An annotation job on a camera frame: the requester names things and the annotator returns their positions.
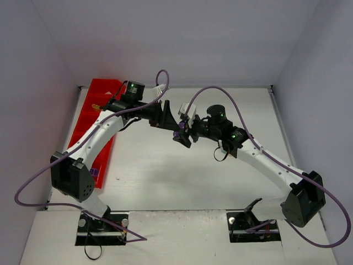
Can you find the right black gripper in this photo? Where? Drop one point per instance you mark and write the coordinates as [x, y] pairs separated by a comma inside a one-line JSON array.
[[191, 130]]

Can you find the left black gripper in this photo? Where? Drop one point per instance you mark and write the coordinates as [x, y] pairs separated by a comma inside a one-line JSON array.
[[162, 114]]

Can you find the purple yellow striped lego stack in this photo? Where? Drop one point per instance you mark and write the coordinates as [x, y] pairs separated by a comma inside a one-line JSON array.
[[182, 129]]

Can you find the yellow black striped lego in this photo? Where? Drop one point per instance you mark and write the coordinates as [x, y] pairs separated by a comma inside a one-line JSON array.
[[95, 106]]

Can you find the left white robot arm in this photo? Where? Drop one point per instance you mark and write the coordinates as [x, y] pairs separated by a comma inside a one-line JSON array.
[[70, 173]]

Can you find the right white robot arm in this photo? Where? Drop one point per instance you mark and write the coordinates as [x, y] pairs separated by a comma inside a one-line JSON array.
[[301, 198]]

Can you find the red divided plastic bin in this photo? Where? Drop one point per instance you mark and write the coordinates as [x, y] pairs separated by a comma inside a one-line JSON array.
[[99, 92]]

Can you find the purple lego in bin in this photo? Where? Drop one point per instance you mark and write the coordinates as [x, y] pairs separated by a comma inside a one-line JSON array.
[[94, 172]]

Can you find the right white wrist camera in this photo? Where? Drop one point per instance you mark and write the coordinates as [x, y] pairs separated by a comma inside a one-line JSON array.
[[187, 113]]

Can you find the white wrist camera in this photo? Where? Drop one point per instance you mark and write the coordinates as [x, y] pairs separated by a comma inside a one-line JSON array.
[[158, 90], [187, 113]]

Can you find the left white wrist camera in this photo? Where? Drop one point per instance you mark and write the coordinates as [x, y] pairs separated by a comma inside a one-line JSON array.
[[158, 90]]

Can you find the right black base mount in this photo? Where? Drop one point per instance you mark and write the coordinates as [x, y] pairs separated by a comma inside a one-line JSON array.
[[244, 227]]

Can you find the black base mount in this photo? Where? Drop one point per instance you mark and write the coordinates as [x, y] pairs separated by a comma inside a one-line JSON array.
[[94, 232], [244, 227]]

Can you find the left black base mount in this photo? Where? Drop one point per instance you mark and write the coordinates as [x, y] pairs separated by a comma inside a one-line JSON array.
[[94, 232]]

